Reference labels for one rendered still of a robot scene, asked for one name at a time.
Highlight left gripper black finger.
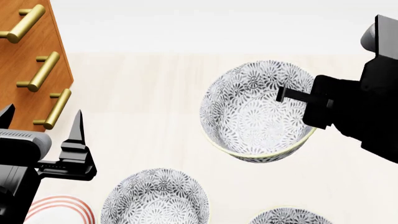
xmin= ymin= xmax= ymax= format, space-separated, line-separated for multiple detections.
xmin=0 ymin=103 xmax=16 ymax=130
xmin=60 ymin=109 xmax=94 ymax=164

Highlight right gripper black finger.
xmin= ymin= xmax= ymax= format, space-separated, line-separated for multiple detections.
xmin=275 ymin=86 xmax=335 ymax=108

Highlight grey floral patterned bowl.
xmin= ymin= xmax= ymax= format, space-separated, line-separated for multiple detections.
xmin=198 ymin=60 xmax=318 ymax=164
xmin=99 ymin=167 xmax=212 ymax=224
xmin=248 ymin=206 xmax=334 ymax=224

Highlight white plate with red rings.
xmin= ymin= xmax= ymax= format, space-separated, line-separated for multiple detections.
xmin=24 ymin=195 xmax=96 ymax=224

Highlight wooden cabinet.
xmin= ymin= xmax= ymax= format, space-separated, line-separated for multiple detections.
xmin=0 ymin=0 xmax=75 ymax=133

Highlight left gripper grey camera box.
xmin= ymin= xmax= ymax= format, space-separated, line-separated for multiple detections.
xmin=0 ymin=128 xmax=52 ymax=169

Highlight gripper grey camera box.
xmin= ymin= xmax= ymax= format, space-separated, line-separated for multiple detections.
xmin=360 ymin=14 xmax=398 ymax=62
xmin=0 ymin=128 xmax=52 ymax=169

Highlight right gripper grey camera box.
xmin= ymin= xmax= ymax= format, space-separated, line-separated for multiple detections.
xmin=360 ymin=14 xmax=398 ymax=62

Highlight long brass cabinet handle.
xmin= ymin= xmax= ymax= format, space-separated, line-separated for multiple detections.
xmin=0 ymin=4 xmax=47 ymax=44

